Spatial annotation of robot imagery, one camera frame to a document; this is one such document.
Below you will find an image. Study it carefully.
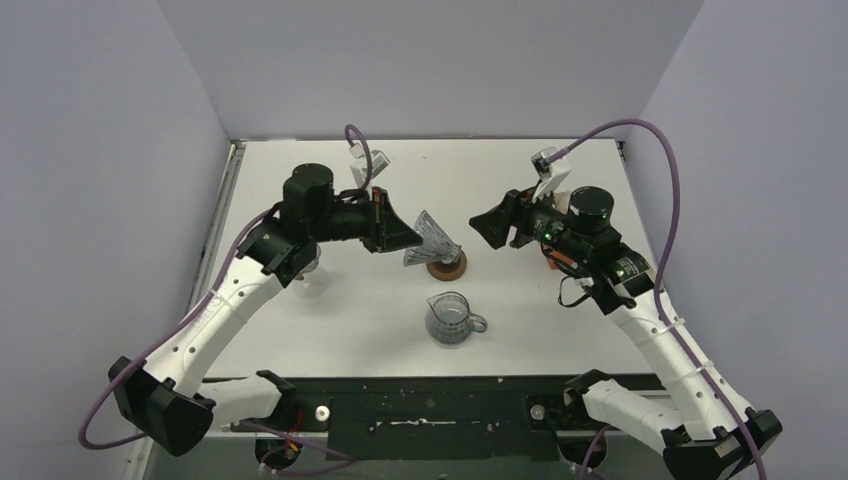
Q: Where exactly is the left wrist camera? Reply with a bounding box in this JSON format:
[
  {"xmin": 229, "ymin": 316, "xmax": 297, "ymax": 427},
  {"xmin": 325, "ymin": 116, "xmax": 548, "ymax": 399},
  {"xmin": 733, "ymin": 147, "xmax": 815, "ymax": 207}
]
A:
[{"xmin": 349, "ymin": 145, "xmax": 391, "ymax": 189}]

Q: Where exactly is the clear glass carafe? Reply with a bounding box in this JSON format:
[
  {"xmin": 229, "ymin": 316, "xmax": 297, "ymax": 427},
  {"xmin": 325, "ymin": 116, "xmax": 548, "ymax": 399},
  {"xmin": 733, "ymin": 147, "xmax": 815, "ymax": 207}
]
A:
[{"xmin": 291, "ymin": 246, "xmax": 329, "ymax": 298}]

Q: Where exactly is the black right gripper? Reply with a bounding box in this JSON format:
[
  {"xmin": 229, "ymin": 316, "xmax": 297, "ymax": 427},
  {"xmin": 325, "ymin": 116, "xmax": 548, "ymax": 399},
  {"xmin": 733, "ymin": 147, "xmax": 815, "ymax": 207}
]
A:
[{"xmin": 471, "ymin": 178, "xmax": 590, "ymax": 263}]

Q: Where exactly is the aluminium rail frame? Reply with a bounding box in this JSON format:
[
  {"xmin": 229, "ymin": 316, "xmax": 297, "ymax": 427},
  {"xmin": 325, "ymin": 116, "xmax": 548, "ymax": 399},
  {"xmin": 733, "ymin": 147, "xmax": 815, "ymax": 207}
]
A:
[{"xmin": 122, "ymin": 140, "xmax": 333, "ymax": 480}]

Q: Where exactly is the brown wooden ring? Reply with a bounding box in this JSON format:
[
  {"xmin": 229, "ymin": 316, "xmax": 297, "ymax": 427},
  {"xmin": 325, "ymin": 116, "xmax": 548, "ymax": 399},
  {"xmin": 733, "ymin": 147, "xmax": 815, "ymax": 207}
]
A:
[{"xmin": 425, "ymin": 250, "xmax": 468, "ymax": 282}]

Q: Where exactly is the orange black coffee filter box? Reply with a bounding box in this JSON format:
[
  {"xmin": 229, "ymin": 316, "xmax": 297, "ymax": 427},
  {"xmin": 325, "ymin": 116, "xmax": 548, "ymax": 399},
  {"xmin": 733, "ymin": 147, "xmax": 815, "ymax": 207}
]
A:
[{"xmin": 542, "ymin": 248, "xmax": 562, "ymax": 271}]

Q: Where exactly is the clear glass pitcher with handle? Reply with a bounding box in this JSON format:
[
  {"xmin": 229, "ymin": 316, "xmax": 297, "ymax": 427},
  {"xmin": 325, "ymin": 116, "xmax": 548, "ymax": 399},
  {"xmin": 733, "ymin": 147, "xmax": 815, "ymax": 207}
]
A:
[{"xmin": 424, "ymin": 291, "xmax": 488, "ymax": 347}]

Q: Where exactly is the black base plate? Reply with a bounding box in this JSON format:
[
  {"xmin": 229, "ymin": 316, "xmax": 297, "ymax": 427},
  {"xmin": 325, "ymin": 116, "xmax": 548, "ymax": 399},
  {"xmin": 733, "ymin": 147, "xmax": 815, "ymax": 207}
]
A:
[{"xmin": 209, "ymin": 375, "xmax": 601, "ymax": 471}]

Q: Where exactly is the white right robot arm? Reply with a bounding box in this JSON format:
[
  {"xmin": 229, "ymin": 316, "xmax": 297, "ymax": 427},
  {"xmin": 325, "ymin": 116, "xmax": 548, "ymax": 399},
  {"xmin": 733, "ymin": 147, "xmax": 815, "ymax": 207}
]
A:
[{"xmin": 469, "ymin": 186, "xmax": 782, "ymax": 479}]

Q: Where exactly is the small clear glass cup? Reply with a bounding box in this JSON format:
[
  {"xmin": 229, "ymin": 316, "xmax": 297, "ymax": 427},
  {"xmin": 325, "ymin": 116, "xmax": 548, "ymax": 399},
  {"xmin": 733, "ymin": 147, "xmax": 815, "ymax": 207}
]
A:
[{"xmin": 403, "ymin": 210, "xmax": 462, "ymax": 267}]

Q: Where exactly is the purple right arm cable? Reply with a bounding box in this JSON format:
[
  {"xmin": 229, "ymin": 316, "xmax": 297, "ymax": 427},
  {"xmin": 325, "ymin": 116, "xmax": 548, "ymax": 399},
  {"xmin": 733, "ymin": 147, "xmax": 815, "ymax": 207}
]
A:
[{"xmin": 549, "ymin": 118, "xmax": 768, "ymax": 480}]

